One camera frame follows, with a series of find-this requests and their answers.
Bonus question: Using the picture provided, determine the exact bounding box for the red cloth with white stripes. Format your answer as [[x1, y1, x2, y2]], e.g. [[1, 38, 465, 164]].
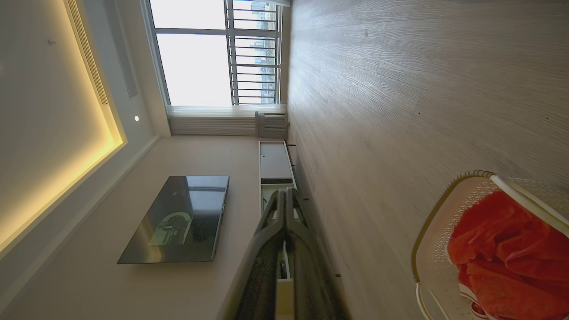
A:
[[447, 190, 569, 320]]

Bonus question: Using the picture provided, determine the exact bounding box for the white low TV cabinet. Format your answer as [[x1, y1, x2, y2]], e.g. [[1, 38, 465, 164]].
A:
[[258, 140, 297, 214]]

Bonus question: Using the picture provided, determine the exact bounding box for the large window with frame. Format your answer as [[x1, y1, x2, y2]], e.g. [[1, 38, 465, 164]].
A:
[[141, 0, 285, 107]]

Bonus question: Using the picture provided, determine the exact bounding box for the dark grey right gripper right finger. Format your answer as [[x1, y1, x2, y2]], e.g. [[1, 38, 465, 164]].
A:
[[285, 188, 348, 320]]

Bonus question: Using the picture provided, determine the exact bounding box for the white slatted chair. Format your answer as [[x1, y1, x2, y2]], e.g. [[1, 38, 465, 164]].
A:
[[255, 111, 290, 139]]

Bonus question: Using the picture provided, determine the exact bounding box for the white sheer curtain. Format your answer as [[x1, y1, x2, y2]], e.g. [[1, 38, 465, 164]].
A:
[[167, 104, 288, 137]]

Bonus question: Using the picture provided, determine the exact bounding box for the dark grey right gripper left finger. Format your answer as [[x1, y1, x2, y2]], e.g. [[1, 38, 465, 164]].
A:
[[222, 190, 286, 320]]

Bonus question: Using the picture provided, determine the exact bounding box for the metal window guard rail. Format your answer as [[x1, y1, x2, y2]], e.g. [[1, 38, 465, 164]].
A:
[[226, 0, 283, 105]]

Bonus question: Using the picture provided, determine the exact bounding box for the cream plastic laundry basket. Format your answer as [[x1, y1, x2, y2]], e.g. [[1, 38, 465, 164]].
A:
[[411, 170, 569, 320]]

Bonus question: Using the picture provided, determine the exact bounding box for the black flat screen television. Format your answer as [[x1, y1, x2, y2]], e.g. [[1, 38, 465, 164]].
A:
[[117, 176, 230, 265]]

